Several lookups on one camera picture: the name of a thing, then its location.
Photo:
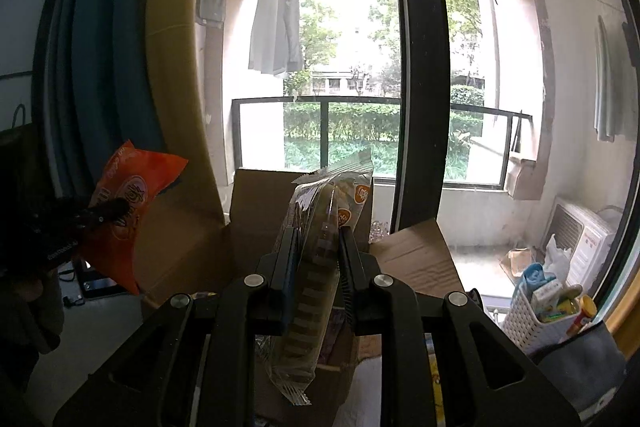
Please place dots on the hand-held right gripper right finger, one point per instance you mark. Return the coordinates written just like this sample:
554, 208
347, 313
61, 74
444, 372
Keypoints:
347, 267

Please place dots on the cardboard sheet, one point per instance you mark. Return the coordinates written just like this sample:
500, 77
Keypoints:
520, 177

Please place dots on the light blue hanging towel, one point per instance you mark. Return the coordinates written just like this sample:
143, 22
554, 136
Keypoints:
605, 82

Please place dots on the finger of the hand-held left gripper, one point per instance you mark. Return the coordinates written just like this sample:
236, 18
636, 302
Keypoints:
112, 208

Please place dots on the yellow lid can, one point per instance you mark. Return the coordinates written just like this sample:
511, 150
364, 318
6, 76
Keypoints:
582, 314

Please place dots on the black balcony railing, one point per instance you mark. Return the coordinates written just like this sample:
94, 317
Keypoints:
280, 100

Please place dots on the orange snack bag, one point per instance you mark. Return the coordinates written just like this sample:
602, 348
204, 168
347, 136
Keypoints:
135, 187

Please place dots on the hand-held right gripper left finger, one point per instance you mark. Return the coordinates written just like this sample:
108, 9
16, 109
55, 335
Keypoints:
291, 267

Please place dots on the small cardboard box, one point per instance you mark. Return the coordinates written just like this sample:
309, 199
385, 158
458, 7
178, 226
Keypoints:
520, 262

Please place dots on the grey bag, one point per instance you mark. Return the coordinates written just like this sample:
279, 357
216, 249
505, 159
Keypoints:
585, 367

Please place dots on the person's left forearm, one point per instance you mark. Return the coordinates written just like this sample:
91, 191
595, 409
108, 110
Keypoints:
30, 327

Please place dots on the white hanging shirt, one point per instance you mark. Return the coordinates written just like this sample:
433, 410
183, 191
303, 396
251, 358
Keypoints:
275, 17

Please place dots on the white plastic bag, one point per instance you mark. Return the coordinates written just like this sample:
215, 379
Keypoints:
557, 257

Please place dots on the black tablet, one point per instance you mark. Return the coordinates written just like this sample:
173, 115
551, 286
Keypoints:
100, 288

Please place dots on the black door frame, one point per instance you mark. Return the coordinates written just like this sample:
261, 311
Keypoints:
420, 57
615, 7

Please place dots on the teal curtain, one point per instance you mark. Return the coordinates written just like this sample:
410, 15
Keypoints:
100, 57

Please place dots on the white plastic basket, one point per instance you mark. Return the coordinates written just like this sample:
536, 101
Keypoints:
525, 322

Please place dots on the clear cracker packet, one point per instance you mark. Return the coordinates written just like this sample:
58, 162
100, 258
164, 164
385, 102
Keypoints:
320, 227

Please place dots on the white air conditioner unit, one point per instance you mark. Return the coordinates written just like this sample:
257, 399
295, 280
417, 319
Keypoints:
590, 242

